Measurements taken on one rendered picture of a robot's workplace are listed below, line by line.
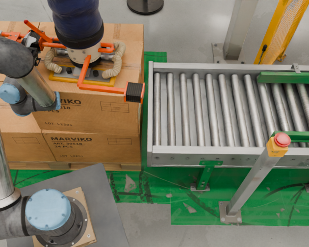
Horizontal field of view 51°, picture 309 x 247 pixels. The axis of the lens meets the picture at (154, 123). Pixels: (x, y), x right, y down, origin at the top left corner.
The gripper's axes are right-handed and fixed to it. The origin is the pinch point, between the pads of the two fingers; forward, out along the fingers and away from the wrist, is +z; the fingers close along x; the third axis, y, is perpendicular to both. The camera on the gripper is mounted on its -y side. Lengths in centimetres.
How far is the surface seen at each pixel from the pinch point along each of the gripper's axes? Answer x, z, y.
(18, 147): -73, -26, -22
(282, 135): -4, -37, 124
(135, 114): -29, -19, 56
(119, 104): -21, -19, 48
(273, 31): -23, 53, 133
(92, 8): 27.0, -4.5, 36.8
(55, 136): -58, -23, 5
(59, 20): 22.1, -8.5, 22.4
